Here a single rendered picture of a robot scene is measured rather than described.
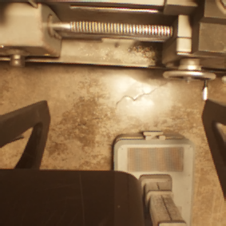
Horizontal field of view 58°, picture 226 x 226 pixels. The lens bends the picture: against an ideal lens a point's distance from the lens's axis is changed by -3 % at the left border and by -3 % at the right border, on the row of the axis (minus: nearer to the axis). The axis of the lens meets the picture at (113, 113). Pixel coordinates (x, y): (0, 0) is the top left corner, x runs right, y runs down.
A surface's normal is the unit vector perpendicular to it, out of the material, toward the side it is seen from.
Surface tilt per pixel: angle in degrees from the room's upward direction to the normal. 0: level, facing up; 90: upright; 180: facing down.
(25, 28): 32
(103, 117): 0
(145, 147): 0
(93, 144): 0
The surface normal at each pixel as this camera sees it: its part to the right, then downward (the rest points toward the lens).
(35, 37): -0.06, 0.60
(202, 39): -0.03, 0.09
